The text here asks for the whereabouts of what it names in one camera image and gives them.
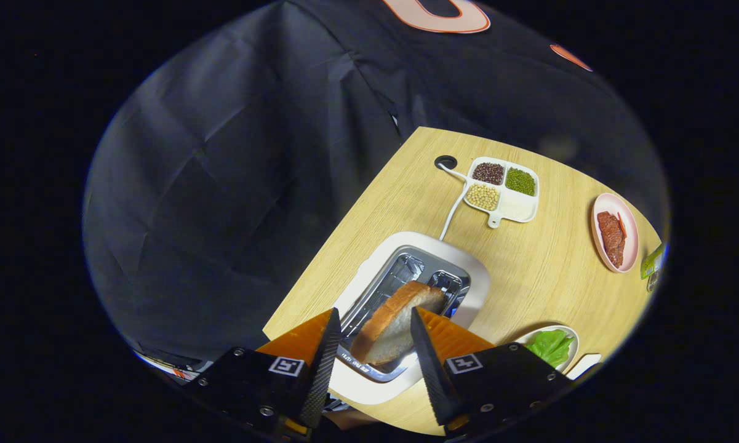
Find green beans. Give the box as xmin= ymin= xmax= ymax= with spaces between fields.
xmin=506 ymin=167 xmax=537 ymax=197

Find white round plate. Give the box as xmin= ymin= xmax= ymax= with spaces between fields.
xmin=516 ymin=325 xmax=580 ymax=373

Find white toaster cable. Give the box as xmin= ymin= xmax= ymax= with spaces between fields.
xmin=438 ymin=163 xmax=471 ymax=241

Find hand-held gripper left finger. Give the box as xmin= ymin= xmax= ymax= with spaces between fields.
xmin=185 ymin=308 xmax=342 ymax=439

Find white divided dish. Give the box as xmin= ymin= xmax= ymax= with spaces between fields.
xmin=465 ymin=156 xmax=540 ymax=229

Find dark brown beans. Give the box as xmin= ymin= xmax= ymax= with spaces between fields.
xmin=473 ymin=162 xmax=505 ymax=185

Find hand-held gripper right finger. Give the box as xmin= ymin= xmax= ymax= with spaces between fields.
xmin=410 ymin=306 xmax=573 ymax=439

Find brown meat pieces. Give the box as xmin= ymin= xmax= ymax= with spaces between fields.
xmin=597 ymin=211 xmax=626 ymax=268

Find pink plate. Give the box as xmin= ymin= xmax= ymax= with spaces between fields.
xmin=592 ymin=193 xmax=639 ymax=273

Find white toaster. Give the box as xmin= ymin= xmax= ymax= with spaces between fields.
xmin=327 ymin=231 xmax=490 ymax=405

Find pale yellow beans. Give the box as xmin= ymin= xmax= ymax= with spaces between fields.
xmin=467 ymin=184 xmax=500 ymax=211

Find toasted bread slice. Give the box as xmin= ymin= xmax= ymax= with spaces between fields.
xmin=351 ymin=281 xmax=447 ymax=365

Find silver green drink bottle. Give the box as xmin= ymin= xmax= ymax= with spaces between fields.
xmin=640 ymin=243 xmax=665 ymax=279

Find white square plate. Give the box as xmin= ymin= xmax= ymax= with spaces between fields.
xmin=565 ymin=353 xmax=602 ymax=380

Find green lettuce leaf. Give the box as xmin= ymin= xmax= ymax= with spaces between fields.
xmin=525 ymin=330 xmax=574 ymax=368

